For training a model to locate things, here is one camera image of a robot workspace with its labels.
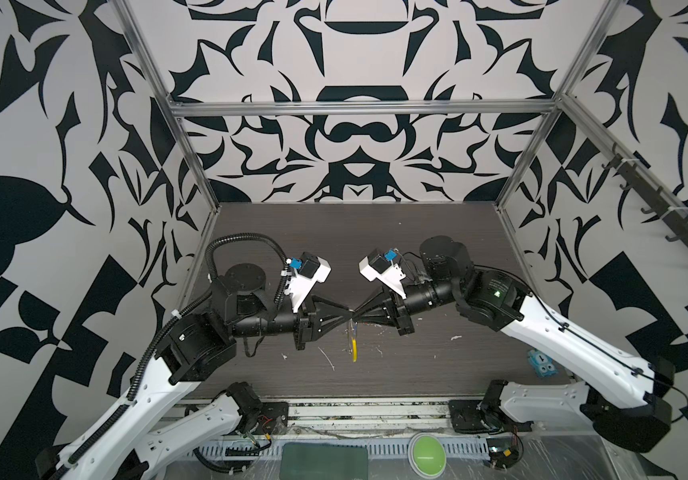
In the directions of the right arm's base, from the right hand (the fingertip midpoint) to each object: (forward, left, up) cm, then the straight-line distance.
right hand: (357, 318), depth 54 cm
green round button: (-18, -15, -33) cm, 41 cm away
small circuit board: (-18, -34, -36) cm, 52 cm away
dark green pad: (-19, +8, -34) cm, 40 cm away
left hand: (+1, +1, +3) cm, 3 cm away
